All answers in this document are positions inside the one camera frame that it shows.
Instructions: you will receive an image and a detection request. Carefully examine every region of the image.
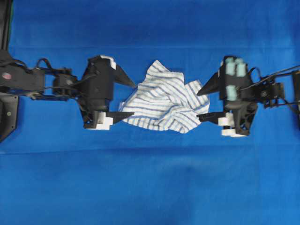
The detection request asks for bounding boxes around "blue table cloth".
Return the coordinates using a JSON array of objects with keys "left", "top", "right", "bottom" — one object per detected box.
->
[{"left": 0, "top": 0, "right": 300, "bottom": 225}]

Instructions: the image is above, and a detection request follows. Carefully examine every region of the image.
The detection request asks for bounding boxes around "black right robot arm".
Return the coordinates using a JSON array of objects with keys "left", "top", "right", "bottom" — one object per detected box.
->
[{"left": 197, "top": 56, "right": 300, "bottom": 137}]

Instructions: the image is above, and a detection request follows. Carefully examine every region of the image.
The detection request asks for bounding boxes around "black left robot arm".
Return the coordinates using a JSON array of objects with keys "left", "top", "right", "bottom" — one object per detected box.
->
[{"left": 0, "top": 50, "right": 135, "bottom": 130}]

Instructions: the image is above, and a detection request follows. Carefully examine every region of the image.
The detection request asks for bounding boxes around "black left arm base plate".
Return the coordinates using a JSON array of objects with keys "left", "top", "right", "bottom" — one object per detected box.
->
[{"left": 0, "top": 92, "right": 19, "bottom": 142}]

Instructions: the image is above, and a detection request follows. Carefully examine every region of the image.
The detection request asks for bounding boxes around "white blue striped towel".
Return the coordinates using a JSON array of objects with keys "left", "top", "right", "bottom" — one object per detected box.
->
[{"left": 119, "top": 60, "right": 210, "bottom": 134}]

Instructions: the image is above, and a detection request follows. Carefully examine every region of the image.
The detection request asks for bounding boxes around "black frame post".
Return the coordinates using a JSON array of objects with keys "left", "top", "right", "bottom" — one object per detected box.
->
[{"left": 0, "top": 0, "right": 13, "bottom": 51}]

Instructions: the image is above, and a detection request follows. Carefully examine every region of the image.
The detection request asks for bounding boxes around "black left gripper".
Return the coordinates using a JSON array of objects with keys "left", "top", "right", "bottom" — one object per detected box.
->
[{"left": 78, "top": 55, "right": 135, "bottom": 129}]

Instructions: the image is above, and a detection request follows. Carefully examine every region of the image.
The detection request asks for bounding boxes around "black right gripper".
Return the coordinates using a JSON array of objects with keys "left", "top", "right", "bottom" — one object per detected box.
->
[{"left": 197, "top": 56, "right": 258, "bottom": 136}]

